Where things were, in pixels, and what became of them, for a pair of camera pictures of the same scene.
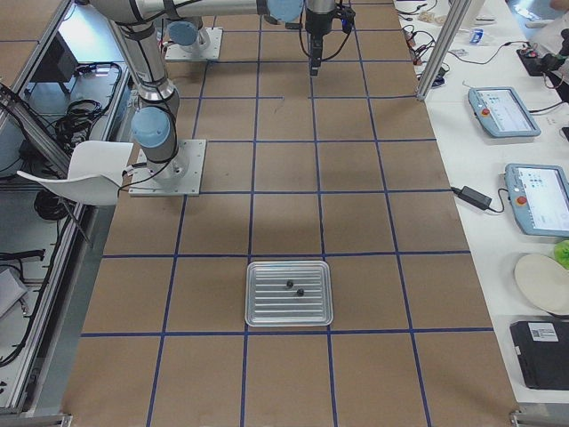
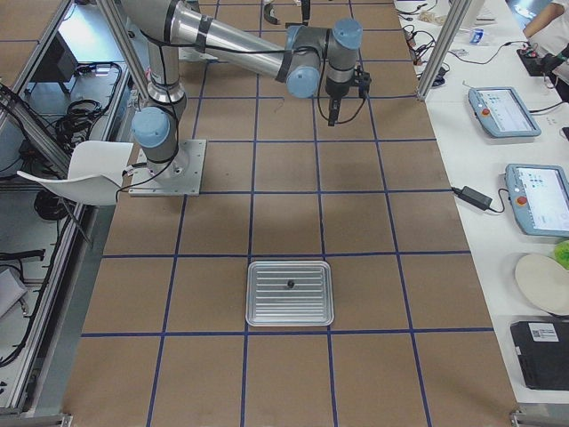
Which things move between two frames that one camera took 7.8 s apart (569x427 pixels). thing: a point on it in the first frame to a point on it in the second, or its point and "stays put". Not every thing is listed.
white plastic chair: x=94 y=173 stays put
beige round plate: x=543 y=280 stays put
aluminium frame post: x=454 y=17 stays put
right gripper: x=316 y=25 to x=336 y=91
